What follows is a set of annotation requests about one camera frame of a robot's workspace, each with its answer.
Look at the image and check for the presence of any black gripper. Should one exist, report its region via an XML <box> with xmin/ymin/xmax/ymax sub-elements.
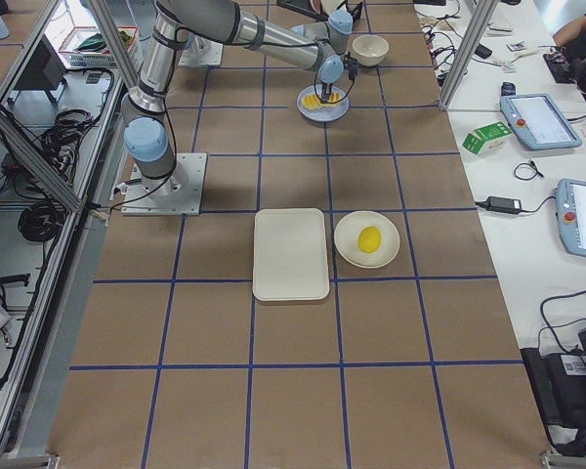
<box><xmin>320</xmin><ymin>80</ymin><xmax>334</xmax><ymax>103</ymax></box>

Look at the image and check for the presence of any yellow sliced bread loaf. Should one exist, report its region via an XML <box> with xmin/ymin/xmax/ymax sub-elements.
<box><xmin>301</xmin><ymin>92</ymin><xmax>343</xmax><ymax>110</ymax></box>

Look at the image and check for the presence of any blue plate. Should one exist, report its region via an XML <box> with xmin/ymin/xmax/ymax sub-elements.
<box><xmin>297</xmin><ymin>86</ymin><xmax>350</xmax><ymax>122</ymax></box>

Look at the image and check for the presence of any cream round plate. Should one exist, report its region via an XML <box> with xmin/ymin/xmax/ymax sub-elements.
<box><xmin>334</xmin><ymin>211</ymin><xmax>400</xmax><ymax>269</ymax></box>

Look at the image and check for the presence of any cream bowl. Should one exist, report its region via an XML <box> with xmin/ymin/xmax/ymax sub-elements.
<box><xmin>352</xmin><ymin>34</ymin><xmax>390</xmax><ymax>67</ymax></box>

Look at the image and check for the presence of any black dish rack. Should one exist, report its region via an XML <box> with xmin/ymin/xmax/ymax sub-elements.
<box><xmin>276</xmin><ymin>0</ymin><xmax>364</xmax><ymax>23</ymax></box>

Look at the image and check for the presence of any yellow lemon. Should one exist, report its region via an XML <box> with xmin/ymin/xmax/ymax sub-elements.
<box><xmin>356</xmin><ymin>226</ymin><xmax>382</xmax><ymax>254</ymax></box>

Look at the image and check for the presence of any black smartphone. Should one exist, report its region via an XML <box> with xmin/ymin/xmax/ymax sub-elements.
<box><xmin>475</xmin><ymin>44</ymin><xmax>492</xmax><ymax>59</ymax></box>

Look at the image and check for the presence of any cream rectangular tray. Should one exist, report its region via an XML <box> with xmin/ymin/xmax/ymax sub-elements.
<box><xmin>252</xmin><ymin>208</ymin><xmax>330</xmax><ymax>302</ymax></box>

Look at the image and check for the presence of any green white carton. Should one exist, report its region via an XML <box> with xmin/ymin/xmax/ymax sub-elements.
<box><xmin>462</xmin><ymin>121</ymin><xmax>512</xmax><ymax>155</ymax></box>

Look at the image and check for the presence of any black power adapter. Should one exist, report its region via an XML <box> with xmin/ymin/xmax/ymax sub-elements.
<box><xmin>486</xmin><ymin>195</ymin><xmax>523</xmax><ymax>215</ymax></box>

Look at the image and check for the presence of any far blue teach pendant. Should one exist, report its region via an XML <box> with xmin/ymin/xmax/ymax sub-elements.
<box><xmin>499</xmin><ymin>94</ymin><xmax>582</xmax><ymax>150</ymax></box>

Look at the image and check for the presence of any blue teach pendant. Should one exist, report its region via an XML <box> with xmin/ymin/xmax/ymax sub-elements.
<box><xmin>556</xmin><ymin>179</ymin><xmax>586</xmax><ymax>257</ymax></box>
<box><xmin>499</xmin><ymin>94</ymin><xmax>582</xmax><ymax>150</ymax></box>

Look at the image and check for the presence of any near blue teach pendant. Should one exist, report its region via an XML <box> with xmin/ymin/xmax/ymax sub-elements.
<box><xmin>556</xmin><ymin>179</ymin><xmax>586</xmax><ymax>257</ymax></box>

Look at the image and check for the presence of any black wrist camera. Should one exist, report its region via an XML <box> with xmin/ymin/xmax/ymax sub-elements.
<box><xmin>342</xmin><ymin>52</ymin><xmax>358</xmax><ymax>83</ymax></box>

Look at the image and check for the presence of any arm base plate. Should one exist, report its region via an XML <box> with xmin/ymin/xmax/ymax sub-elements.
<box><xmin>178</xmin><ymin>42</ymin><xmax>224</xmax><ymax>68</ymax></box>
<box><xmin>120</xmin><ymin>152</ymin><xmax>207</xmax><ymax>216</ymax></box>

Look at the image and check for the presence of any aluminium frame post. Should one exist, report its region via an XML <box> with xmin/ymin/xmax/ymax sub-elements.
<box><xmin>439</xmin><ymin>0</ymin><xmax>498</xmax><ymax>110</ymax></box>

